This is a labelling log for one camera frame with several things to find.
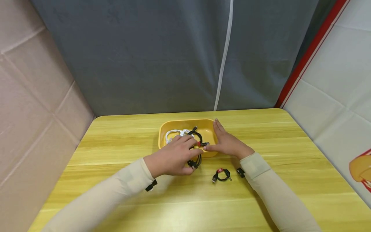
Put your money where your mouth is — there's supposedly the yellow plastic tray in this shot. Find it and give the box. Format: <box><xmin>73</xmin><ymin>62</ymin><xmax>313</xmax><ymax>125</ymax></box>
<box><xmin>158</xmin><ymin>119</ymin><xmax>220</xmax><ymax>158</ymax></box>

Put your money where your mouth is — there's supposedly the white coiled cable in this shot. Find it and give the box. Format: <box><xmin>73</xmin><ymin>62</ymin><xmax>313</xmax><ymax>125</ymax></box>
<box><xmin>165</xmin><ymin>129</ymin><xmax>191</xmax><ymax>145</ymax></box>

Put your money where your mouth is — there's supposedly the person's left forearm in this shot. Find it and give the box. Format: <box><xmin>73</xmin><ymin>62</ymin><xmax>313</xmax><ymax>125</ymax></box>
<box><xmin>42</xmin><ymin>158</ymin><xmax>156</xmax><ymax>232</ymax></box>

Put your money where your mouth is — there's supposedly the person's right hand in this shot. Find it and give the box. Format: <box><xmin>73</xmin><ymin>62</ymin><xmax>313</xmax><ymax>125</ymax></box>
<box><xmin>203</xmin><ymin>119</ymin><xmax>255</xmax><ymax>160</ymax></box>

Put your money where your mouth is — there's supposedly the person's left hand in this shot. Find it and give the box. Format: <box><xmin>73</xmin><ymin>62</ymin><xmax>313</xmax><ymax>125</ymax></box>
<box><xmin>143</xmin><ymin>135</ymin><xmax>204</xmax><ymax>178</ymax></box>

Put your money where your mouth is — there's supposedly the person's right forearm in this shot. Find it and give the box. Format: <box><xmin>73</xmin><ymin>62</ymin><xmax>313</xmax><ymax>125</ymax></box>
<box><xmin>239</xmin><ymin>152</ymin><xmax>323</xmax><ymax>232</ymax></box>

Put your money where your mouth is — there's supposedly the black coiled cable red tie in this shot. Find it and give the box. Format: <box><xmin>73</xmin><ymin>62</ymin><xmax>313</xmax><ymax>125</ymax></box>
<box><xmin>212</xmin><ymin>168</ymin><xmax>232</xmax><ymax>183</ymax></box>
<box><xmin>187</xmin><ymin>126</ymin><xmax>210</xmax><ymax>147</ymax></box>

